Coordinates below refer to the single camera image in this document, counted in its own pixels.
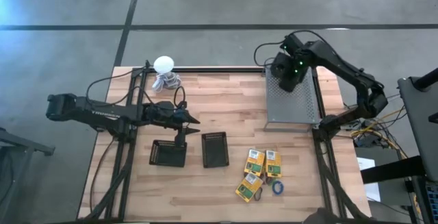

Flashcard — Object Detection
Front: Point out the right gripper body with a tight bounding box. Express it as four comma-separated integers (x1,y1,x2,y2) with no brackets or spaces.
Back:
270,51,311,93

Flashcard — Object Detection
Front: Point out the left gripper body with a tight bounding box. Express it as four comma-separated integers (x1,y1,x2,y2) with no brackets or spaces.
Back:
142,101,188,148

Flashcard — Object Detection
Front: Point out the grey perforated metal shelf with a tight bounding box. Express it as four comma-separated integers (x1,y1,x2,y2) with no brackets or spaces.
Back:
263,66,322,132

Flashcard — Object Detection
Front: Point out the black mesh basket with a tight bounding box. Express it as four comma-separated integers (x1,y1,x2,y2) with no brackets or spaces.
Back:
201,132,230,169
149,139,188,169

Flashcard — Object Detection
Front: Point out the blue-violet coil wristband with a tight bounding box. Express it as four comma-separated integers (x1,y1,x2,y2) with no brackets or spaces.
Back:
271,179,285,196

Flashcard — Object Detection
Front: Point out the black flat bar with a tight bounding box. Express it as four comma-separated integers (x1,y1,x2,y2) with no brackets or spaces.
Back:
360,155,427,185

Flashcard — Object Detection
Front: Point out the white paper sheet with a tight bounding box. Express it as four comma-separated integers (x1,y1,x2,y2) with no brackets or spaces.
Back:
357,157,381,203

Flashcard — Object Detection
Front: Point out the grey metal bench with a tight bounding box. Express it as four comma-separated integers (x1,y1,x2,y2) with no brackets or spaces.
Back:
0,127,56,224

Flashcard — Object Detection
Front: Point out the backlit keyboard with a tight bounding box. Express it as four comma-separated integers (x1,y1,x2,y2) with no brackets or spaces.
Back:
425,182,438,222

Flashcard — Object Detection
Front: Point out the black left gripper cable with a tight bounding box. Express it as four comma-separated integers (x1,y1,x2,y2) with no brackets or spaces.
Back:
173,86,187,110

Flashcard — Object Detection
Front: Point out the white dome lamp with cord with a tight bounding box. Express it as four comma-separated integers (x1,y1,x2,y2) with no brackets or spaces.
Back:
151,55,183,93

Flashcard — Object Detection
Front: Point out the black aluminium table frame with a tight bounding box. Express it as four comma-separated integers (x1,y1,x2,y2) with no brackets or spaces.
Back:
79,65,372,223

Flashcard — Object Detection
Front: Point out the brown cable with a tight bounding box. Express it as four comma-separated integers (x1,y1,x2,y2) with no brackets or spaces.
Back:
89,138,116,214

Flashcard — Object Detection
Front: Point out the yellow cable bundle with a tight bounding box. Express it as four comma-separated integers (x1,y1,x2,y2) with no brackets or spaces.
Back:
348,105,410,160

